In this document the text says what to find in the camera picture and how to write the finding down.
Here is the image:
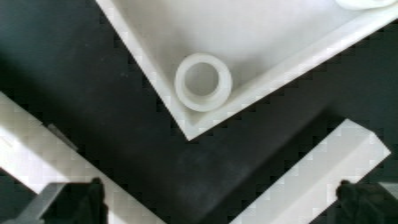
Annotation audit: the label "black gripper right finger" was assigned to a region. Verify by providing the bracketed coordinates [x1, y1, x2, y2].
[336, 180, 398, 224]

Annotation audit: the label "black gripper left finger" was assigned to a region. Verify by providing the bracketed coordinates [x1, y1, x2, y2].
[13, 178, 109, 224]

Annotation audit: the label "white square tabletop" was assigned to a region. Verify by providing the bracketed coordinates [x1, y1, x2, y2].
[95, 0, 398, 139]

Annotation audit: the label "white table leg lying left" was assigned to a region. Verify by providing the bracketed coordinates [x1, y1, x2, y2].
[230, 119, 391, 224]

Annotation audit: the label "white U-shaped obstacle fence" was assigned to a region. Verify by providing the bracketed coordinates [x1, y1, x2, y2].
[0, 92, 166, 224]

